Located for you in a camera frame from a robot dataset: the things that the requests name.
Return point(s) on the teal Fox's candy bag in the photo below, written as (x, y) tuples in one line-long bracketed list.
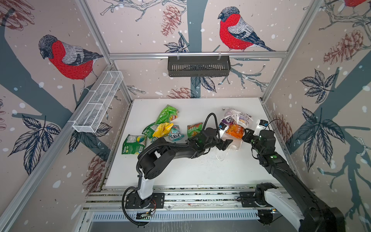
[(175, 134)]

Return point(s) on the orange chips packet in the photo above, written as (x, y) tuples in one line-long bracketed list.
[(236, 131)]

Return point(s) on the green Fox's candy bag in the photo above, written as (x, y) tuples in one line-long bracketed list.
[(134, 144)]

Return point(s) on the aluminium frame crossbar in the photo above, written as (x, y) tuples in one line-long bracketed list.
[(159, 56)]

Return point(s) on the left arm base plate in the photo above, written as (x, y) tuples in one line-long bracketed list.
[(133, 201)]

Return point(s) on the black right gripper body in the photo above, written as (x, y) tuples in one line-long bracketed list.
[(250, 138)]

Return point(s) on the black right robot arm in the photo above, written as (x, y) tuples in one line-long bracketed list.
[(305, 211)]

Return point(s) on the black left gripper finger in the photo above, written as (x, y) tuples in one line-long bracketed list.
[(227, 142), (222, 146)]

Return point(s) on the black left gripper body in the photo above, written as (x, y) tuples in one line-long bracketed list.
[(214, 142)]

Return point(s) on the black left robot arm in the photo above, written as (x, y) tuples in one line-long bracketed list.
[(153, 160)]

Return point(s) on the white mesh wall shelf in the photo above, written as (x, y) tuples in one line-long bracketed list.
[(94, 111)]

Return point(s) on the green orange snack packet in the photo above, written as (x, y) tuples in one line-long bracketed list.
[(149, 130)]

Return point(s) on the yellow corn chips packet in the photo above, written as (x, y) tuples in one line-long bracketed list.
[(163, 129)]

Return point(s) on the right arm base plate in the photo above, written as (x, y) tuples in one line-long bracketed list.
[(249, 200)]

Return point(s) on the white patterned paper bag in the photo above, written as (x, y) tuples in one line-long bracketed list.
[(241, 118)]

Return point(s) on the black hanging wire basket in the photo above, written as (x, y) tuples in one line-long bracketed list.
[(199, 66)]

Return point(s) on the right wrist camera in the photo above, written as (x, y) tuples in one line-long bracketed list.
[(261, 125)]

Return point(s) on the aluminium mounting rail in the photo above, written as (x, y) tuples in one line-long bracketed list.
[(175, 198)]

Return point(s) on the purple Fox's candy bag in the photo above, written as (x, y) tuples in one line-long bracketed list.
[(226, 122)]

